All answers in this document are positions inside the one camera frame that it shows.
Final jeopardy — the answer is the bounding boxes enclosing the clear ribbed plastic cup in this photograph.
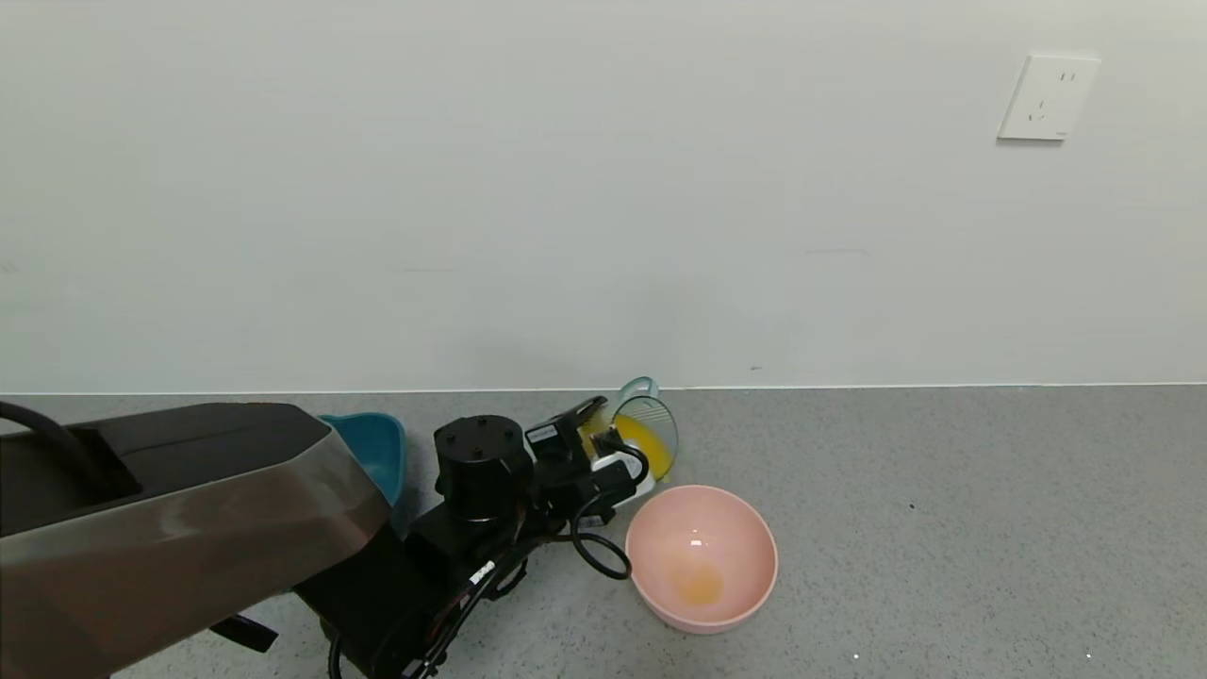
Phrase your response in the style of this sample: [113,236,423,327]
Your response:
[589,375,680,484]

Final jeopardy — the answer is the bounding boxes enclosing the orange juice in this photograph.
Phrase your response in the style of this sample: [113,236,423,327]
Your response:
[589,415,673,478]

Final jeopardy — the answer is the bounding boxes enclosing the pink bowl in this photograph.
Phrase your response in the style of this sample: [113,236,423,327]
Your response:
[626,485,779,634]

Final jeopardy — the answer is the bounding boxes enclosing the teal plastic basin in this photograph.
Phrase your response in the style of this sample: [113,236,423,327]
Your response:
[319,412,408,531]

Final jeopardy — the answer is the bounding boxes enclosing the thin black camera cable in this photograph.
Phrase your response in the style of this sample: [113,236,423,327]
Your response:
[330,429,653,679]

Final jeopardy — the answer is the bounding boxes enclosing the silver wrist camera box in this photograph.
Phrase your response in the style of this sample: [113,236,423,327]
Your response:
[591,451,657,503]

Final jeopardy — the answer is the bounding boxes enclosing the white wall socket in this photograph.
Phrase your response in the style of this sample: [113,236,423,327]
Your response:
[997,54,1100,142]

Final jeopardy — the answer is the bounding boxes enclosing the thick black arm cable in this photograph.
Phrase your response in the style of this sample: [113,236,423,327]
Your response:
[0,401,97,482]

